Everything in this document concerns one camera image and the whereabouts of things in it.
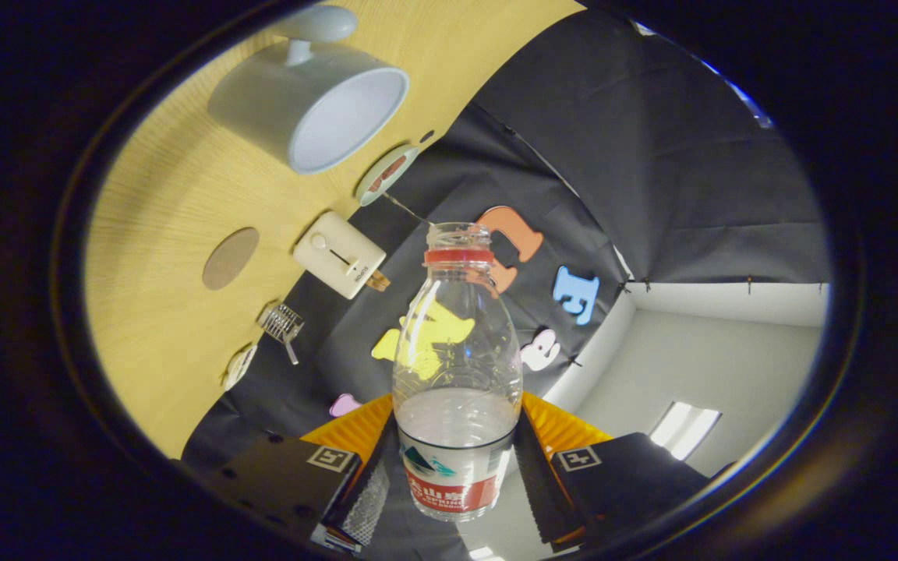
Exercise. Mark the white divided condiment dish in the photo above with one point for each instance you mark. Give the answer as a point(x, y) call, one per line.
point(238, 366)

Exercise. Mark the reddish brown food piece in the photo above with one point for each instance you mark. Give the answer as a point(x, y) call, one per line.
point(397, 164)
point(380, 181)

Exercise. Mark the clear plastic bottle red label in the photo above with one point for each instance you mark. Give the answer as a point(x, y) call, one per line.
point(457, 358)

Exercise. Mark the brown bread slice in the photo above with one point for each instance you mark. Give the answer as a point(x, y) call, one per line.
point(378, 281)

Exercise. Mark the wooden table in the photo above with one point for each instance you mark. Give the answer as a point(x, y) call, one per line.
point(176, 195)

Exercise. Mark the ceiling light panel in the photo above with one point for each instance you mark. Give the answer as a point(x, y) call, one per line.
point(684, 430)
point(484, 554)

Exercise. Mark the white toaster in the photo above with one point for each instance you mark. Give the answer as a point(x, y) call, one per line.
point(332, 249)

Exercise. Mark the pale blue cup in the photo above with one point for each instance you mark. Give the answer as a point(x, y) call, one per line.
point(262, 109)

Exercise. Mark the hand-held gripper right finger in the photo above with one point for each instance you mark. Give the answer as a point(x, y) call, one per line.
point(539, 483)

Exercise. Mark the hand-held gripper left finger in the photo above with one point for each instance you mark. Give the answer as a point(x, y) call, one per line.
point(371, 491)

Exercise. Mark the clear juice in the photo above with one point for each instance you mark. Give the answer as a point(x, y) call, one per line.
point(406, 210)

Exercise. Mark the pale green plate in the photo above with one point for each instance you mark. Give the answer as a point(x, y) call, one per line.
point(367, 191)

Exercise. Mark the black backdrop cloth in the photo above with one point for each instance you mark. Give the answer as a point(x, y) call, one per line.
point(652, 156)

